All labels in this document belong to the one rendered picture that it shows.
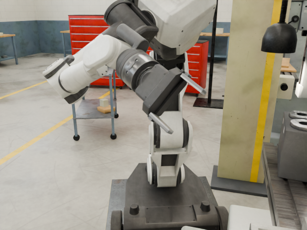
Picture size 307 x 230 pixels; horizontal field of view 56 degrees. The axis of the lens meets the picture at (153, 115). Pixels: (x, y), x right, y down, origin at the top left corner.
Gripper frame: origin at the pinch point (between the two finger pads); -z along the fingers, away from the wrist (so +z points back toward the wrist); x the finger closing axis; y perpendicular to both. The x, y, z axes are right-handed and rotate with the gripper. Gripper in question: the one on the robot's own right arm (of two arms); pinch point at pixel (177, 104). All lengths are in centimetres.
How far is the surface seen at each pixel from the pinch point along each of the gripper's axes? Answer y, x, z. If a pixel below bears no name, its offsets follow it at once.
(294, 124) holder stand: 56, 18, -8
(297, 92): 20.5, 19.9, -11.4
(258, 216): 55, -14, -20
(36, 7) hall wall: 506, -98, 1037
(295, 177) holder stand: 64, 5, -19
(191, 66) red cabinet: 391, 48, 264
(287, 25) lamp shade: 7.4, 27.4, -4.0
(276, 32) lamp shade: 6.7, 24.9, -3.4
